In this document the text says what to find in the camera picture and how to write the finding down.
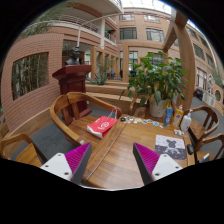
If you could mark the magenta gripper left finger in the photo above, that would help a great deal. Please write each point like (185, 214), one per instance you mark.
(70, 166)

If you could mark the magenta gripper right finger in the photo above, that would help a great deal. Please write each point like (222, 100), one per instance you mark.
(153, 166)

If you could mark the grey bear mouse pad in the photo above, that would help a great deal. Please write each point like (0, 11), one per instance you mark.
(174, 147)

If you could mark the black computer mouse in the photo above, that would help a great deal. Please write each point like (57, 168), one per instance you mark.
(190, 149)

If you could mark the red shopping bag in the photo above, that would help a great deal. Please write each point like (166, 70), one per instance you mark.
(102, 125)

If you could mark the wooden armchair with bag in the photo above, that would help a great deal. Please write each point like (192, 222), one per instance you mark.
(72, 122)

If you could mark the white plant pot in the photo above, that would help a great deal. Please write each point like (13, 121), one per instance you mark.
(158, 110)

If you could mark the wooden chair near right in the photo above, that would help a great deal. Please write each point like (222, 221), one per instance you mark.
(209, 148)

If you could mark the white pump bottle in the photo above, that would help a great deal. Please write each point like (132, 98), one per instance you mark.
(186, 121)

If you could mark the yellow bottle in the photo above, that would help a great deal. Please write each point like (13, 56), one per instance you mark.
(177, 116)

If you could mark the wooden chair far right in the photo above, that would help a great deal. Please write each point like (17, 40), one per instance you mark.
(206, 124)

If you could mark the small agave plant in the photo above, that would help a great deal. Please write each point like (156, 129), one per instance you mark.
(99, 79)

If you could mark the green potted plant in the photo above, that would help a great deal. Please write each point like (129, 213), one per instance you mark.
(157, 82)

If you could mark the dark bronze bust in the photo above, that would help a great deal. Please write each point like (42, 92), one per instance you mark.
(74, 57)

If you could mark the dark red wooden pedestal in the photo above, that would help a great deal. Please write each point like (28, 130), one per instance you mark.
(72, 79)

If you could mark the wooden pergola post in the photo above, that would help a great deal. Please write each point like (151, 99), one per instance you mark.
(177, 31)

